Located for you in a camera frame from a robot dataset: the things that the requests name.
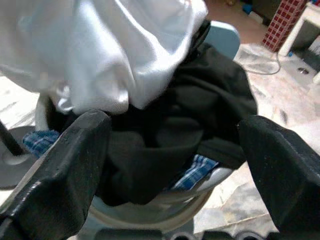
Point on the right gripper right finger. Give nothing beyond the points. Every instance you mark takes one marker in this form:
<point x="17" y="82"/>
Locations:
<point x="285" y="175"/>

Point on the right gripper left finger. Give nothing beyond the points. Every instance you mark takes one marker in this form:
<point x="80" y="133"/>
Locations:
<point x="57" y="180"/>

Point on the white shirt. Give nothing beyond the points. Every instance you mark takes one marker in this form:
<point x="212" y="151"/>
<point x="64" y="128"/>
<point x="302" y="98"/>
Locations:
<point x="100" y="50"/>

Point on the blue plaid garment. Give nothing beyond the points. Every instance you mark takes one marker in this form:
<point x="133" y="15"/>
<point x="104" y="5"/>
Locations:
<point x="195" y="170"/>

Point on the grey laundry bucket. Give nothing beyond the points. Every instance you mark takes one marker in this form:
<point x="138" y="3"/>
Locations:
<point x="175" y="210"/>

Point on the black garment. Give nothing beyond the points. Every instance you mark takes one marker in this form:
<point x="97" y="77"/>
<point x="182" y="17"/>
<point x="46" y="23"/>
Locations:
<point x="187" y="100"/>

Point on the red tiled column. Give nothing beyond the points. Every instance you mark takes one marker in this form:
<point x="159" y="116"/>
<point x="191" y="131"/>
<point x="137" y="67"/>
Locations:
<point x="282" y="27"/>

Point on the pale blue plastic stool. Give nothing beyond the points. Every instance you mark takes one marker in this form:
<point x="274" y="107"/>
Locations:
<point x="222" y="40"/>

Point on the white side table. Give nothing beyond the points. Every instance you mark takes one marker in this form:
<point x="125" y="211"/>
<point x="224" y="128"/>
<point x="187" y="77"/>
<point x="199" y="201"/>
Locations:
<point x="300" y="25"/>

